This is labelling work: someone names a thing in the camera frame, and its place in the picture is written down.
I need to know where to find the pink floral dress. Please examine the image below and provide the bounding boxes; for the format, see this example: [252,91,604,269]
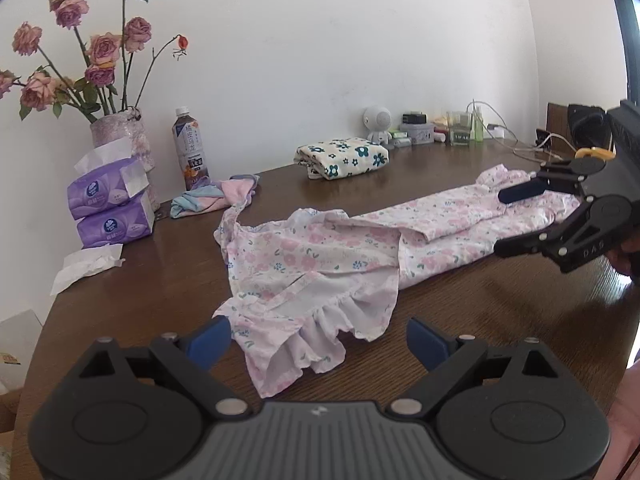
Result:
[214,166,578,398]

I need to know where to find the person right hand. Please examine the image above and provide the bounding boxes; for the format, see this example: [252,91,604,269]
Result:
[605,232,640,282]

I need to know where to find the black bag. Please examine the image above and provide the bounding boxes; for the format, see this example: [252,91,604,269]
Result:
[567,104,611,150]

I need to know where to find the green small bottle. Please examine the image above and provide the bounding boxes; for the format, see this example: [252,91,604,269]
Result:
[472,106,485,142]

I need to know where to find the square glass perfume bottle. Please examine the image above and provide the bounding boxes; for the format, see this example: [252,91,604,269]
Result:
[447,112,472,146]

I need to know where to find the crumpled white tissue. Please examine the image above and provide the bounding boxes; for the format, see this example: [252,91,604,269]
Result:
[50,244,124,296]

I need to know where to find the grey tin box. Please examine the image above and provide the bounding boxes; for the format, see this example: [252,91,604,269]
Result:
[399,122,435,145]

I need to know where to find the lower purple tissue pack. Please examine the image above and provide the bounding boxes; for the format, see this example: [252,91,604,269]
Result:
[77,192,155,248]

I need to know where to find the purple tissue pack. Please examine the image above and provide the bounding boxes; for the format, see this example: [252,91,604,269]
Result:
[77,192,155,248]
[67,138,149,220]

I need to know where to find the black charger adapter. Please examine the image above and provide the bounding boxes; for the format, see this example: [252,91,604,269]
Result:
[401,112,427,125]

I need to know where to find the pastel pink blue cloth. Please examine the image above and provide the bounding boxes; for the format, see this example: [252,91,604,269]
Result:
[169,174,259,220]

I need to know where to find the small green white boxes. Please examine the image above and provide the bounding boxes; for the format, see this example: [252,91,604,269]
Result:
[388,130,412,148]

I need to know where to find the upper purple tissue pack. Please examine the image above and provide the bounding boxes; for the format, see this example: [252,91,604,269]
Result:
[67,138,149,220]

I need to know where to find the white robot figurine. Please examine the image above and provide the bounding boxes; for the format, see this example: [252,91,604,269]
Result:
[362,105,392,145]

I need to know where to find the folded white teal floral cloth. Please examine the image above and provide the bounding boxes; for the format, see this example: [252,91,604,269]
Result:
[294,138,390,181]

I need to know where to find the brown tea drink bottle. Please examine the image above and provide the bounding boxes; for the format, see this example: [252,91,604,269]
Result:
[171,106,208,191]

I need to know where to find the purple textured vase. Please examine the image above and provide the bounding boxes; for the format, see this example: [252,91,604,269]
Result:
[75,108,160,212]

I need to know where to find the dried pink rose bouquet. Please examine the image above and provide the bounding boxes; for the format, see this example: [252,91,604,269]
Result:
[1,0,189,124]

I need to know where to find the yellow ring object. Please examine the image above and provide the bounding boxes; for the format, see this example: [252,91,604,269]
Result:
[574,148,616,162]

